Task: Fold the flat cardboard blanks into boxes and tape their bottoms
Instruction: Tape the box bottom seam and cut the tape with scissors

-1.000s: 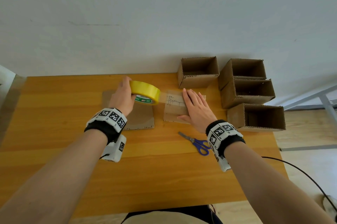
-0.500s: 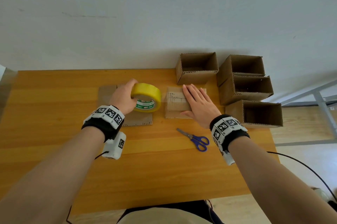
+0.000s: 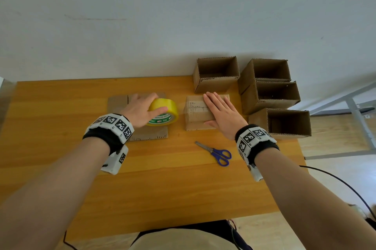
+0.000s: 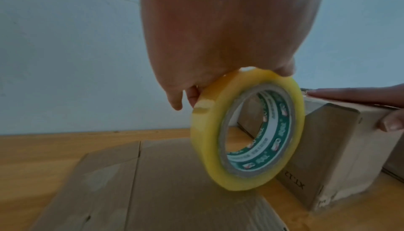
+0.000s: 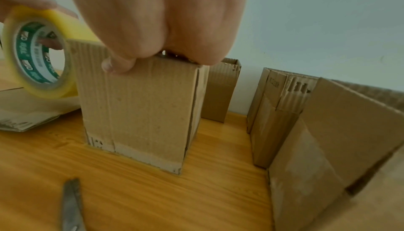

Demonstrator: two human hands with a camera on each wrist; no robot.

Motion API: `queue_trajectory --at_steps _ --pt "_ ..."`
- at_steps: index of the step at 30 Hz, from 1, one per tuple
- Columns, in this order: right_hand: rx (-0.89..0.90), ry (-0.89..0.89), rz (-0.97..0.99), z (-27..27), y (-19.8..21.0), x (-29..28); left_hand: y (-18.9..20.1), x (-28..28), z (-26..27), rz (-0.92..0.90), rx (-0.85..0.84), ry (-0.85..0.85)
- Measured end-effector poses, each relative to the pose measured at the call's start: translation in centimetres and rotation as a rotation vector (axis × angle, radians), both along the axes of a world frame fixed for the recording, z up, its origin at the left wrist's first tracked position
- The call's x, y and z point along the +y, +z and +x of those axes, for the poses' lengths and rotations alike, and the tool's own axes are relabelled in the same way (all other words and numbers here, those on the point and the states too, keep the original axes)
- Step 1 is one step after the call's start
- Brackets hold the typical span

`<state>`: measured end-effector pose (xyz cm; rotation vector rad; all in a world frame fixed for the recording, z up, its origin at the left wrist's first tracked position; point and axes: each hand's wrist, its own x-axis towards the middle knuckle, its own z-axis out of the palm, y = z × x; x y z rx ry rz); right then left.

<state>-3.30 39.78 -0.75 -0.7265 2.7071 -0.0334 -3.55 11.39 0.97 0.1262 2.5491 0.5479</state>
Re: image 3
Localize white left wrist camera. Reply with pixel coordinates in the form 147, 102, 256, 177
101, 144, 129, 176

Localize black camera cable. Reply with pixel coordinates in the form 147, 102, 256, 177
62, 164, 109, 250
299, 165, 376, 221

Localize yellow tape roll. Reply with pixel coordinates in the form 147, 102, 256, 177
146, 98, 179, 126

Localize person's right hand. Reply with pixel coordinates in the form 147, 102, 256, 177
202, 91, 248, 141

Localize blue-handled scissors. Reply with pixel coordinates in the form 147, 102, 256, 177
195, 141, 232, 167

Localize person's dark and beige clothing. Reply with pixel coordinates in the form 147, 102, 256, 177
129, 217, 376, 250

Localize brown cardboard paper box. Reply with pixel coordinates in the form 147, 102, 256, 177
240, 80, 301, 115
192, 56, 240, 94
237, 58, 291, 95
248, 108, 313, 140
184, 94, 230, 131

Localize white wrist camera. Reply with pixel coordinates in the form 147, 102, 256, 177
101, 144, 129, 176
240, 156, 264, 182

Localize black left wristband with markers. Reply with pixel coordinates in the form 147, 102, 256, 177
83, 113, 135, 156

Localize stack of cardboard boxes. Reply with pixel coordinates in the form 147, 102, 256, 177
107, 91, 168, 142

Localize black left camera cable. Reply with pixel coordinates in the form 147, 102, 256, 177
62, 164, 109, 250

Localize black right camera cable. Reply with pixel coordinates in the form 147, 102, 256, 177
299, 165, 376, 221

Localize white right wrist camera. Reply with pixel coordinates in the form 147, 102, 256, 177
240, 156, 264, 182

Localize grey metal table frame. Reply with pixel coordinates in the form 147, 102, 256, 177
305, 82, 376, 161

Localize person's left hand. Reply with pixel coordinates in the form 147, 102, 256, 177
119, 93, 168, 129

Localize person's left forearm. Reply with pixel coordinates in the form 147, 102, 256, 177
0, 136, 111, 250

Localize person's right forearm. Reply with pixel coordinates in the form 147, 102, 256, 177
254, 147, 376, 250

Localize thin dark cord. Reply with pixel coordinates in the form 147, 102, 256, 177
229, 219, 244, 250

